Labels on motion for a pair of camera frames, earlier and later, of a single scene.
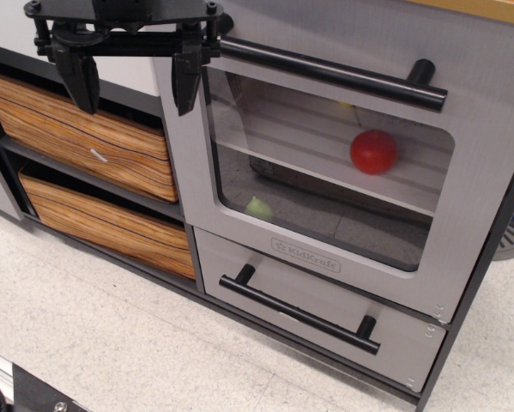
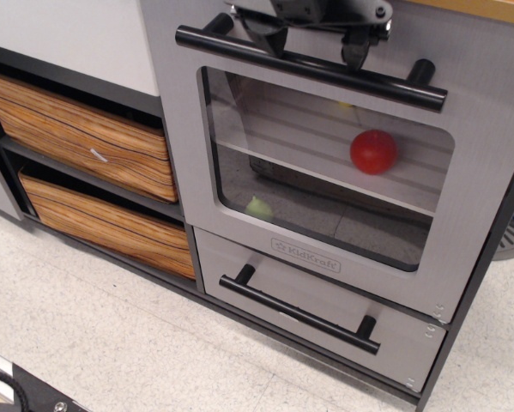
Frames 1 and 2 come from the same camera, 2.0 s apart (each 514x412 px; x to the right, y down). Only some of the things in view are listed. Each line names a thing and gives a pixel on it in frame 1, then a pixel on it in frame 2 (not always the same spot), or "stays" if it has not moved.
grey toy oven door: (377, 142) stays
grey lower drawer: (412, 343) stays
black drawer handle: (363, 338) stays
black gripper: (129, 27) -> (373, 15)
